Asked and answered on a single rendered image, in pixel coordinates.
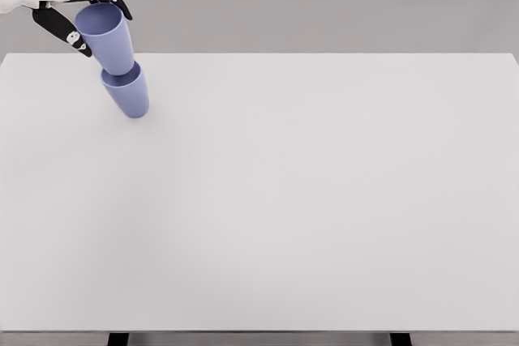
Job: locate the blue plastic cup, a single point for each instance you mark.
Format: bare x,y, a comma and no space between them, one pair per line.
130,92
109,44

